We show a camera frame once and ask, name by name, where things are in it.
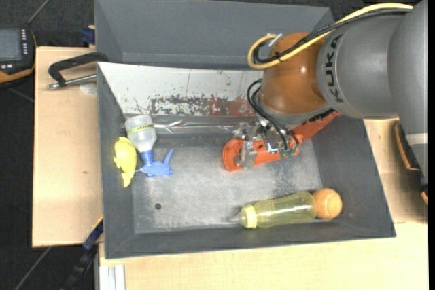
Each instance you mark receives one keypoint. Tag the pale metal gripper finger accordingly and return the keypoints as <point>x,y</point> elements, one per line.
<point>244,154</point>
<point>252,158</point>

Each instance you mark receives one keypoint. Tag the orange hand tool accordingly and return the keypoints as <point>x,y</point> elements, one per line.
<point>232,156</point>

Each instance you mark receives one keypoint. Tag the grey metal bin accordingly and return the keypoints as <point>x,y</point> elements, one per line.
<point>210,186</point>

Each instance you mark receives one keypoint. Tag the yellowish clear baby bottle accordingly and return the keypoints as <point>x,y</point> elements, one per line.
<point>282,210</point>

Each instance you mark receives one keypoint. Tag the orange ball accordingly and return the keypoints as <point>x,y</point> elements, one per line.
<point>328,203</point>

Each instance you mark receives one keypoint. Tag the clear spray bottle blue nozzle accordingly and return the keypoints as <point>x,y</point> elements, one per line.
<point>142,132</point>

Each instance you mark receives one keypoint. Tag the pale wood board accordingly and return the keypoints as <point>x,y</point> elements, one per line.
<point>64,153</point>

